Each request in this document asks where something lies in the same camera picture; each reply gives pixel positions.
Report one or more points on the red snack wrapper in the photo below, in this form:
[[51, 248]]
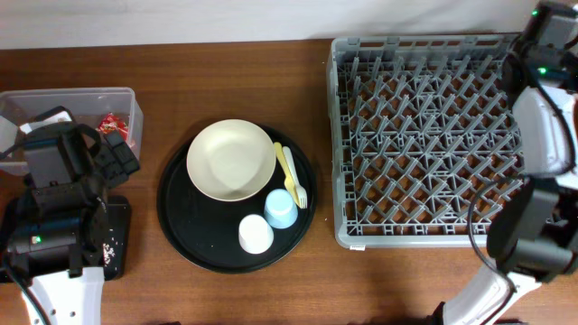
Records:
[[111, 123]]

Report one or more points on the light blue plastic cup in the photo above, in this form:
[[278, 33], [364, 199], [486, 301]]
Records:
[[280, 209]]

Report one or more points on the cooked rice pile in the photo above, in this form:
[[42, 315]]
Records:
[[113, 247]]

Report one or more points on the grey dishwasher rack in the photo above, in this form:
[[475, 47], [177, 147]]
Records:
[[426, 145]]

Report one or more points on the black round tray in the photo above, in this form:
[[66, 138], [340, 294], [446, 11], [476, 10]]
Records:
[[205, 231]]

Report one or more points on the cream large bowl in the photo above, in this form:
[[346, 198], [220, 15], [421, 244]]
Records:
[[231, 160]]

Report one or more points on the black rectangular tray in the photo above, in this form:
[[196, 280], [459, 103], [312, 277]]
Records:
[[119, 218]]

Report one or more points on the yellow plastic spoon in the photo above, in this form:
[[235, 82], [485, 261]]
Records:
[[288, 179]]

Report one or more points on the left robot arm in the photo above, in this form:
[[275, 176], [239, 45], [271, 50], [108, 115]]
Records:
[[66, 235]]

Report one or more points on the clear plastic waste bin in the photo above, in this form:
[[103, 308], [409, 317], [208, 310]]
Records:
[[87, 105]]

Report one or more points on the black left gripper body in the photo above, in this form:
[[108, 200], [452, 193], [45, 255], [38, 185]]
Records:
[[116, 171]]

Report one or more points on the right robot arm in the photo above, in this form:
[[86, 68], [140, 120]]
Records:
[[533, 239]]

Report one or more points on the white plastic cup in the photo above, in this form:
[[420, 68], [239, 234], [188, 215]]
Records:
[[255, 235]]

